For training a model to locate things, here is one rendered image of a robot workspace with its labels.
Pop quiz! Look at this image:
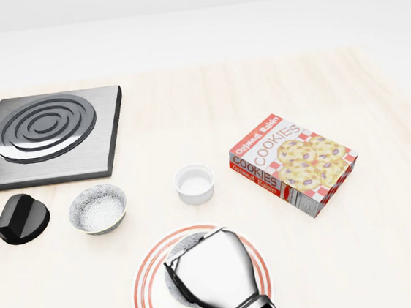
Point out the printed cookie box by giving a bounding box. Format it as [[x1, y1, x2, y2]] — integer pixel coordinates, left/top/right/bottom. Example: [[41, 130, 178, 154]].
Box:
[[224, 105, 365, 228]]

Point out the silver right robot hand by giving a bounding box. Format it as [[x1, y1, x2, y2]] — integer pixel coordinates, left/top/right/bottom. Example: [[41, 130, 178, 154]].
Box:
[[160, 223, 263, 308]]

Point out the patterned grey bowl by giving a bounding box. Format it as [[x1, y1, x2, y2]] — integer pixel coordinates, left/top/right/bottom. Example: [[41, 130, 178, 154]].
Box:
[[65, 181, 131, 238], [160, 233, 217, 308]]

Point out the small white ramekin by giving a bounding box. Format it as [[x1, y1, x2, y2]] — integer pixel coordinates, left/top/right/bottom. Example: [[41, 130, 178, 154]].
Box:
[[173, 161, 218, 208]]

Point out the dark grey stove plate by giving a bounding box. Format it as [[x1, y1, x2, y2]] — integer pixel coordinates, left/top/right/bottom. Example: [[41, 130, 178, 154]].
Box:
[[0, 84, 132, 192]]

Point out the round black knob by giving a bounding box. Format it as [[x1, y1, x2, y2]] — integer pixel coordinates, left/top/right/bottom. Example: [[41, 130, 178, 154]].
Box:
[[0, 190, 53, 248]]

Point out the white plate with red rings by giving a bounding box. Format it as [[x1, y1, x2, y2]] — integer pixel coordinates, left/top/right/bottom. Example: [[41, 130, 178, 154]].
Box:
[[127, 217, 278, 308]]

